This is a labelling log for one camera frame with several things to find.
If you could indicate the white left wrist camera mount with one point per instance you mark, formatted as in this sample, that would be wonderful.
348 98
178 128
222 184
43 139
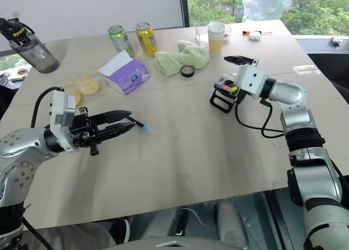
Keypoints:
58 116

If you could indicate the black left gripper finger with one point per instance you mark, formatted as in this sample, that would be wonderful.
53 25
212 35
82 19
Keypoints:
117 130
114 115

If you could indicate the grey sports water bottle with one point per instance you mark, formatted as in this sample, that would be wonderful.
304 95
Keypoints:
35 51

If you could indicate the yellow marker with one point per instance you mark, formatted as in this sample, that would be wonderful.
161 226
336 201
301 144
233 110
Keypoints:
233 90

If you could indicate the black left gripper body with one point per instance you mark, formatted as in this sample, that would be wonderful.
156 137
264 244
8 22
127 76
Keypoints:
81 130

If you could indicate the black tape roll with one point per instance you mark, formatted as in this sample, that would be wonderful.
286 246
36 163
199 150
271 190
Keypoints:
187 71

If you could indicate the dark window frame post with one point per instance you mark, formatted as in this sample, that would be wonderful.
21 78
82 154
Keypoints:
184 7

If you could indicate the small white device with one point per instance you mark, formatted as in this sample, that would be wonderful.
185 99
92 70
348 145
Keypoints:
254 35

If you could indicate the small black clip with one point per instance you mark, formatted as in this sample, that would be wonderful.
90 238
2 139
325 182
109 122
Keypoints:
336 41

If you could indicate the yellow drink can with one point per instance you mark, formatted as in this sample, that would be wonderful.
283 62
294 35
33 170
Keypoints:
147 39

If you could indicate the purple tissue pack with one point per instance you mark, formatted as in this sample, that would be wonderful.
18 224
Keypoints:
128 75

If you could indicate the black pen holder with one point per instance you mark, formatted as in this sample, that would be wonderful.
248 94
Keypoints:
218 100

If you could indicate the clear acrylic box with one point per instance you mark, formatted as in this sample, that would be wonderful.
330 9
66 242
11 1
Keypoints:
200 36

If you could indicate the white and orange paper cup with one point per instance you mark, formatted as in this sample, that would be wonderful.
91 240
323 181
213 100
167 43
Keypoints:
216 39

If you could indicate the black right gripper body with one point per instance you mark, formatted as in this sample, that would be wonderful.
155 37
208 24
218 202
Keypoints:
241 97

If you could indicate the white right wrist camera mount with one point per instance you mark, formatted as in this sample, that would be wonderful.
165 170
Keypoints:
251 79

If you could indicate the black pen with blue tip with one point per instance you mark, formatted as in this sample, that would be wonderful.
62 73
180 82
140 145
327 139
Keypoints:
141 126

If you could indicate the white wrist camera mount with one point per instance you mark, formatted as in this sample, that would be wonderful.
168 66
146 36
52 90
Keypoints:
58 116
251 79

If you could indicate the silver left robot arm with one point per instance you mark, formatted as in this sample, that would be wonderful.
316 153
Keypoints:
16 152

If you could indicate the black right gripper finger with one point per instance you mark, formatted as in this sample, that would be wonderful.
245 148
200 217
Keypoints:
240 60

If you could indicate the clear bag of bread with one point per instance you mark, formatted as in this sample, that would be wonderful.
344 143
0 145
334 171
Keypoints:
85 86

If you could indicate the green towel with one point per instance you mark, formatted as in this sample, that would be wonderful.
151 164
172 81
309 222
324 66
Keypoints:
185 56

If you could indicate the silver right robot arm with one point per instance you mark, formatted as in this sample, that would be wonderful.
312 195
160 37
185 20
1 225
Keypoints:
297 116

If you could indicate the clear plastic bag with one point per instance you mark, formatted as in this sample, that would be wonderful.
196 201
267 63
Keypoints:
261 5

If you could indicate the green drink can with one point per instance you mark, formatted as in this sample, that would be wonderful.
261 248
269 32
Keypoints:
121 40

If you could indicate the black and white shoe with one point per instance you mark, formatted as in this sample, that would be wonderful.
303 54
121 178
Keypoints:
125 229

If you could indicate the orange marker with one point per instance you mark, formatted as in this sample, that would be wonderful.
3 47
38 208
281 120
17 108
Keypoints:
227 85

